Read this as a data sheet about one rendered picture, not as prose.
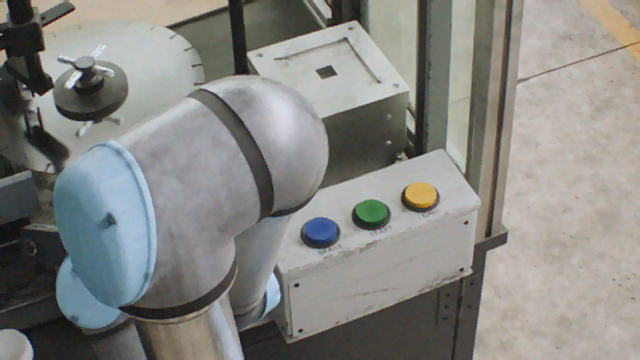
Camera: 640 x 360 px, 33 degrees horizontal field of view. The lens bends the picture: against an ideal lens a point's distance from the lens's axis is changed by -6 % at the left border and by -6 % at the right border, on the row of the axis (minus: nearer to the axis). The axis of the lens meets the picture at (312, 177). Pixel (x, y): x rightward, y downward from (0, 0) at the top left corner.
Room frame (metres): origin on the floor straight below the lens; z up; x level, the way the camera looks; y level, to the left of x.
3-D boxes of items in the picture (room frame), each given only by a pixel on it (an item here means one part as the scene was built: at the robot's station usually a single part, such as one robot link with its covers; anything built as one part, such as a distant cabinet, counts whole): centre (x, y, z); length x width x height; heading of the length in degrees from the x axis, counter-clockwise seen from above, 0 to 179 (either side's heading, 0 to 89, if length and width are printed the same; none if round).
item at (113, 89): (1.19, 0.31, 0.96); 0.11 x 0.11 x 0.03
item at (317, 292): (0.99, -0.07, 0.82); 0.28 x 0.11 x 0.15; 111
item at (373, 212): (0.97, -0.07, 0.90); 0.04 x 0.04 x 0.02
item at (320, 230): (0.95, -0.01, 0.90); 0.04 x 0.04 x 0.02
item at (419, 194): (1.00, -0.14, 0.90); 0.04 x 0.04 x 0.02
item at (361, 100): (1.26, -0.03, 0.82); 0.18 x 0.18 x 0.15; 21
